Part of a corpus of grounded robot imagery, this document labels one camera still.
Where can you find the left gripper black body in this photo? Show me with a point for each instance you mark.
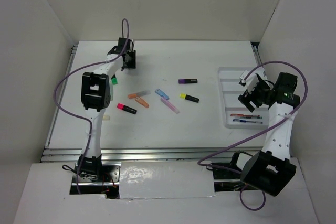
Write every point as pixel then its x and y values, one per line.
pixel 131 63

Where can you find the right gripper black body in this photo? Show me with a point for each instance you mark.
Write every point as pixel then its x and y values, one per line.
pixel 258 96

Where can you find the green pen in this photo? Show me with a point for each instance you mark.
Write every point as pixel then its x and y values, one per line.
pixel 252 117

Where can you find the red pen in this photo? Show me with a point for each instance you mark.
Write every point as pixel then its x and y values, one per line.
pixel 242 115

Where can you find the blue pen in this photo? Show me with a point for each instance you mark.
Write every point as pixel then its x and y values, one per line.
pixel 247 121

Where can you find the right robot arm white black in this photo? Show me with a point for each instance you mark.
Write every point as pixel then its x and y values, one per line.
pixel 270 169

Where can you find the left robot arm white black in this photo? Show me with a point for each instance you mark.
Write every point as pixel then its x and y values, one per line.
pixel 96 97

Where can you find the green black highlighter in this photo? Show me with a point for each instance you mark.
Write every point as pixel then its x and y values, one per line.
pixel 114 81

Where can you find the white compartment tray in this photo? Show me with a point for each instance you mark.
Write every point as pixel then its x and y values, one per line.
pixel 230 89

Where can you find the orange grey highlighter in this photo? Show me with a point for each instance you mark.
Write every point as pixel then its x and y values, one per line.
pixel 138 94

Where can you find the orange translucent highlighter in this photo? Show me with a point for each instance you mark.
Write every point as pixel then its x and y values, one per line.
pixel 142 102

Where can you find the blue translucent highlighter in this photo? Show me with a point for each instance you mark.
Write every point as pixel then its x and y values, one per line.
pixel 162 94

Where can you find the pink black highlighter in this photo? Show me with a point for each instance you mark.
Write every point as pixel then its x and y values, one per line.
pixel 126 108

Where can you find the pink translucent highlighter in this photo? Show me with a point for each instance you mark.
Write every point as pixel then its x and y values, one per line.
pixel 169 105

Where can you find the pale yellow highlighter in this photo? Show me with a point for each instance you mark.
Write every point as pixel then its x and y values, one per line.
pixel 106 117

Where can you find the yellow black highlighter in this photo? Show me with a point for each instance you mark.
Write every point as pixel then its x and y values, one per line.
pixel 189 98

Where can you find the purple black highlighter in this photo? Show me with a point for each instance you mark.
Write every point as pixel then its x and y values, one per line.
pixel 187 81

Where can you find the white foil cover panel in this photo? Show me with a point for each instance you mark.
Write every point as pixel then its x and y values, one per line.
pixel 167 180

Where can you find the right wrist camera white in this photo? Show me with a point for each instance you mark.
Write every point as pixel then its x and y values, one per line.
pixel 248 81

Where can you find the aluminium frame rail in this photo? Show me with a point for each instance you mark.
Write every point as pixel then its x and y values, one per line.
pixel 129 154

